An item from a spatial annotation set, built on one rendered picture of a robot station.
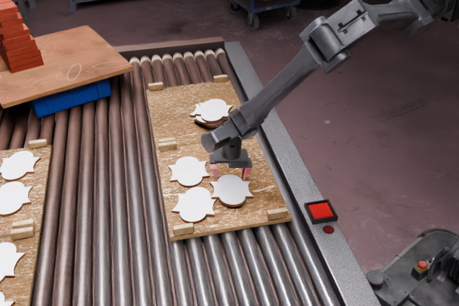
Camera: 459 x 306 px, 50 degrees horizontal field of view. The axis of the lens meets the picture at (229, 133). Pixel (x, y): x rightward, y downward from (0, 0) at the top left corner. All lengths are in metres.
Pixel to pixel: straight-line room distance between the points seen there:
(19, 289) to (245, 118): 0.71
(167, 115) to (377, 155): 1.76
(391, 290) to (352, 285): 0.85
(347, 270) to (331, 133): 2.13
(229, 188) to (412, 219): 1.59
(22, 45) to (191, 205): 0.98
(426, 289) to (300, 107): 1.84
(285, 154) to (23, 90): 0.98
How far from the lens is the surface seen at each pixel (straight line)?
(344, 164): 3.17
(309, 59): 1.14
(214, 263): 1.35
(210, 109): 1.79
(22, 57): 2.09
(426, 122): 3.71
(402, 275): 2.30
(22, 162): 1.75
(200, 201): 1.47
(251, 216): 1.44
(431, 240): 2.48
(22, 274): 1.41
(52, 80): 2.00
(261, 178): 1.56
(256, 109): 1.29
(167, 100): 1.96
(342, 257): 1.39
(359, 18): 1.11
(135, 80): 2.16
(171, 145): 1.67
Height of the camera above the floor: 1.95
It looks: 35 degrees down
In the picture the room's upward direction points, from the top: 1 degrees counter-clockwise
